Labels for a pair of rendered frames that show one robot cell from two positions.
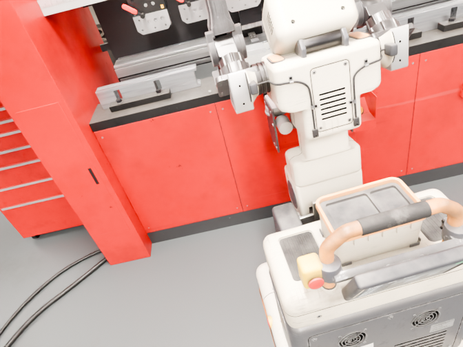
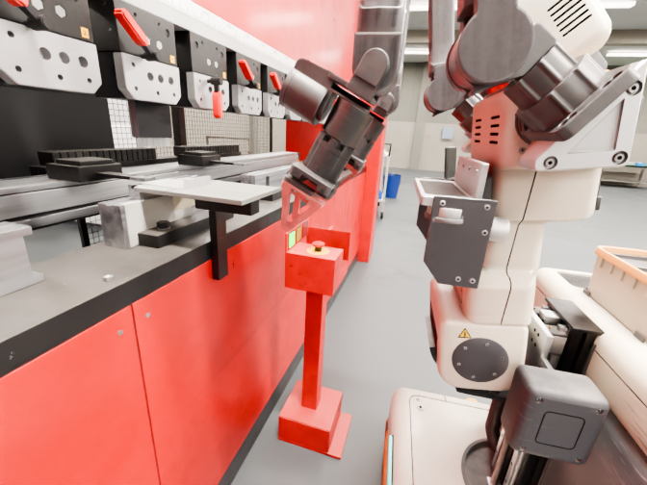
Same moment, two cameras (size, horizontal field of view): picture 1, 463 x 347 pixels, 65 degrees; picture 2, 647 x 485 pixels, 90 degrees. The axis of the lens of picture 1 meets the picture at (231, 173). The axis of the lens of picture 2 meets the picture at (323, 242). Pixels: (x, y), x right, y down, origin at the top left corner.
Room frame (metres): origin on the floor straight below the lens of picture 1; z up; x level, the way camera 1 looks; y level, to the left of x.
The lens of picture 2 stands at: (1.13, 0.40, 1.14)
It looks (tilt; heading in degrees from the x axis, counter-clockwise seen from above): 19 degrees down; 283
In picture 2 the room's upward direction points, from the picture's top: 3 degrees clockwise
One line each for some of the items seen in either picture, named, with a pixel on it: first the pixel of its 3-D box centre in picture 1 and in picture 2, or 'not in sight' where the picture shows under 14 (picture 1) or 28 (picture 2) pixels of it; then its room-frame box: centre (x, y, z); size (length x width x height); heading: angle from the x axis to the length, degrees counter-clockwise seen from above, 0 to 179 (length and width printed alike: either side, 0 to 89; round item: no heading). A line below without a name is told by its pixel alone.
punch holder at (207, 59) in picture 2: not in sight; (198, 75); (1.68, -0.44, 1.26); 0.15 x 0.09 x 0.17; 87
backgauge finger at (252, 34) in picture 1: (251, 32); (108, 170); (1.85, -0.28, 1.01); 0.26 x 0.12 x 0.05; 177
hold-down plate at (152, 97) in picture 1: (140, 100); not in sight; (1.67, 0.33, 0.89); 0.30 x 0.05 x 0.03; 87
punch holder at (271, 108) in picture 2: not in sight; (267, 93); (1.65, -0.84, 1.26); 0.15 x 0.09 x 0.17; 87
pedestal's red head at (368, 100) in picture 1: (346, 106); (319, 254); (1.35, -0.56, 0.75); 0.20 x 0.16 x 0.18; 87
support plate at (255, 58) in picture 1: (260, 56); (211, 189); (1.54, -0.26, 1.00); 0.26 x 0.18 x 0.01; 177
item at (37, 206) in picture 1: (35, 158); not in sight; (2.13, 1.21, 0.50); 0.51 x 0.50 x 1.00; 177
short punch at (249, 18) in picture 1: (251, 16); (152, 124); (1.69, -0.27, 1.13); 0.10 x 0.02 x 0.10; 87
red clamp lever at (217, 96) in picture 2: not in sight; (215, 98); (1.62, -0.42, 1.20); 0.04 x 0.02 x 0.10; 177
